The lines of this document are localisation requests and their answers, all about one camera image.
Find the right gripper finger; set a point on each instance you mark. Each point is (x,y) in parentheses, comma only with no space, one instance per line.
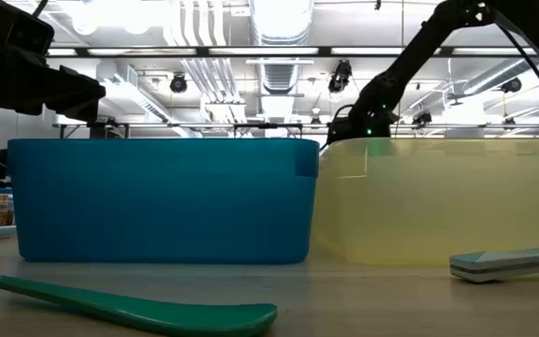
(339,130)

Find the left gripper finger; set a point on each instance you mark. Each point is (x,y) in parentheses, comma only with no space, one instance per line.
(80,84)
(82,110)

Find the yellow translucent plastic bin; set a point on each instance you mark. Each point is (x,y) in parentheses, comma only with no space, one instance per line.
(438,201)

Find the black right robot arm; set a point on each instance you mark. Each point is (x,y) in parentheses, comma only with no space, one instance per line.
(421,51)

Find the black framed ceiling light strip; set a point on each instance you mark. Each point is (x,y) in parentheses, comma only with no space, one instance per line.
(324,50)

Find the teal blue plastic bin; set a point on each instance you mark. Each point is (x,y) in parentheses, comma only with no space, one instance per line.
(157,201)

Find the black hanging ceiling camera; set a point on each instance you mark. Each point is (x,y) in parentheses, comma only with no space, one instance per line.
(511,85)
(421,117)
(340,75)
(178,83)

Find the silver ventilation duct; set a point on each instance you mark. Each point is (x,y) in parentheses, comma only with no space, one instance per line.
(281,28)

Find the black horizontal rail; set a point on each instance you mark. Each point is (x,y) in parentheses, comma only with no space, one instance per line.
(204,125)

